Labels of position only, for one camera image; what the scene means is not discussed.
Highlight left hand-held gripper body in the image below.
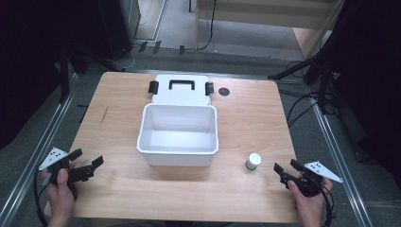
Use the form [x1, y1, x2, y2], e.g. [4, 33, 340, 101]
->
[38, 147, 96, 185]

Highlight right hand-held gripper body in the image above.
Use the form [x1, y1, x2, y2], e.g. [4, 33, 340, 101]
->
[282, 161, 344, 198]

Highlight small white cylindrical bottle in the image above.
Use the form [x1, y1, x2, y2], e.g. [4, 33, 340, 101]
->
[245, 152, 263, 171]

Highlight white plastic storage box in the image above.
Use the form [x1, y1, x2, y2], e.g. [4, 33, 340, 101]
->
[136, 74, 219, 167]

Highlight person's right hand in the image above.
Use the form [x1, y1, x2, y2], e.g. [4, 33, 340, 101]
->
[287, 179, 334, 220]

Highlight person's left hand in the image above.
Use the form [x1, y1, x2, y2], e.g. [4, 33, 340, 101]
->
[42, 167, 82, 219]

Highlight black metal stand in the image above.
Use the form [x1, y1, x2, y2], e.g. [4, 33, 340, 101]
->
[268, 53, 337, 115]

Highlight dark curtain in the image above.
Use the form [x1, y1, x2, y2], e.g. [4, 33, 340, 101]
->
[315, 0, 401, 181]
[0, 0, 110, 149]

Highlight black cabinet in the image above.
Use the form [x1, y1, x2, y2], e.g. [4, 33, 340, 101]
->
[97, 0, 142, 61]

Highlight silver metal floor rail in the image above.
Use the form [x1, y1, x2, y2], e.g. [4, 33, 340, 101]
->
[310, 96, 375, 227]
[0, 73, 80, 223]

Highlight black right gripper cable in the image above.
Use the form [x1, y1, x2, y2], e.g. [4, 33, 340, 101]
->
[321, 183, 336, 227]

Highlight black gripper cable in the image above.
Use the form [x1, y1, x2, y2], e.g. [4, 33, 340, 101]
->
[321, 183, 336, 227]
[32, 171, 50, 227]

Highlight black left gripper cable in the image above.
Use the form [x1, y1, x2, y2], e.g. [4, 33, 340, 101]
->
[32, 171, 50, 227]

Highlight black floor cables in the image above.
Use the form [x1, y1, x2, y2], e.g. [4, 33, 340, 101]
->
[278, 88, 320, 128]

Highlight black upright post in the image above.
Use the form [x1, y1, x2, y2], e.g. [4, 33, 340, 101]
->
[58, 46, 71, 104]

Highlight white floor cable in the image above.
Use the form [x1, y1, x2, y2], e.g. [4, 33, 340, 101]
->
[110, 44, 137, 71]

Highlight light wooden furniture frame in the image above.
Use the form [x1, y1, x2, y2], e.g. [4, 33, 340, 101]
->
[194, 0, 345, 60]

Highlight black hanging cable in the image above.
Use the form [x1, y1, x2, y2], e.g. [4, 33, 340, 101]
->
[198, 0, 218, 51]

